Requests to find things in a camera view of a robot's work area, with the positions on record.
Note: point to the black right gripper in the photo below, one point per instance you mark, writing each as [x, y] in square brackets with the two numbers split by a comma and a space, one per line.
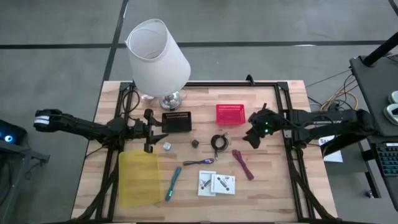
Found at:
[264, 121]

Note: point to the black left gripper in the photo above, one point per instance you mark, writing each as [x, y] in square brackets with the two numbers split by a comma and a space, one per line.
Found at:
[148, 130]

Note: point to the white card reader box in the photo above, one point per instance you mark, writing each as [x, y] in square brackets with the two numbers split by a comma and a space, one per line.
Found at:
[223, 184]
[204, 183]

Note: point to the teal marker pen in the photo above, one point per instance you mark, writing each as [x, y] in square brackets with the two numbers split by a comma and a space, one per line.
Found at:
[173, 184]

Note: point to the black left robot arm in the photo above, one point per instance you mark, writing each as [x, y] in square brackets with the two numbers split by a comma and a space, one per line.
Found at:
[77, 124]

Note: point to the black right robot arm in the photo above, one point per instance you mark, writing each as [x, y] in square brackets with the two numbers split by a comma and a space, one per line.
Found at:
[326, 119]

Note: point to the yellow translucent plastic bin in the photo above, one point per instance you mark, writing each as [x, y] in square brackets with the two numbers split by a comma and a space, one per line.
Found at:
[140, 180]

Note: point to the black plastic slotted basket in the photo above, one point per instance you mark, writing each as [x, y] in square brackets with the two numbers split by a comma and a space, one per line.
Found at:
[176, 123]

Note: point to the red plastic slotted basket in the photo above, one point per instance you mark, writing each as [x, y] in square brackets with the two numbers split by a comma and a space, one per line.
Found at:
[230, 115]

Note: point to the pink crumpled plastic wrap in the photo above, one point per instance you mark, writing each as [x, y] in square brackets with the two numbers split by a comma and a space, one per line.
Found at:
[147, 96]

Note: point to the white shade silver table lamp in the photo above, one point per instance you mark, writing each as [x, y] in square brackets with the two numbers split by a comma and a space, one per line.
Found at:
[155, 62]

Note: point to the white printed paper sheet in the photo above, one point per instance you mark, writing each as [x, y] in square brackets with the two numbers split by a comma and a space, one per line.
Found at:
[334, 157]

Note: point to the dark grey side desk top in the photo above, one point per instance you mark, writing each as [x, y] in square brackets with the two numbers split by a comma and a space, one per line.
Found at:
[373, 93]

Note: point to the black backlit keyboard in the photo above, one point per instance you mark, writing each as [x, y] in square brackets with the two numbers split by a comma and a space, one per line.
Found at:
[388, 160]

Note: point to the dark metal cart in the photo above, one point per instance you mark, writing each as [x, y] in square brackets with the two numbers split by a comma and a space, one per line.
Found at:
[18, 155]

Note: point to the large white grey device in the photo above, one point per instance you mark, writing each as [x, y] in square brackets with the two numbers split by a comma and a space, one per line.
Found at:
[392, 114]

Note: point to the black computer with blue light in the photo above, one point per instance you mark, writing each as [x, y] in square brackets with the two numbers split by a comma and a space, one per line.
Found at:
[11, 132]

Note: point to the small white grey device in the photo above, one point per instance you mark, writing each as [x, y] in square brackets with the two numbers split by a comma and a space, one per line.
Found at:
[394, 97]

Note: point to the black diagonal pole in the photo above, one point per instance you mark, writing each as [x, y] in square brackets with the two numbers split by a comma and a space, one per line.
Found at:
[381, 49]

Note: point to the blue white wall charger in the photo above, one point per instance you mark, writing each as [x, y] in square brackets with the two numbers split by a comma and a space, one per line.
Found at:
[167, 146]

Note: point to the black wall charger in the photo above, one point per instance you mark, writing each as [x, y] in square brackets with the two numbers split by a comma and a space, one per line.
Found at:
[195, 144]

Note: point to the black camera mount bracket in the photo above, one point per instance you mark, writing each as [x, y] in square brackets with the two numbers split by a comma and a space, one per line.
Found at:
[249, 79]

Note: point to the black aluminium table frame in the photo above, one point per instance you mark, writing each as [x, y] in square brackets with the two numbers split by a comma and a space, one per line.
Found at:
[217, 84]

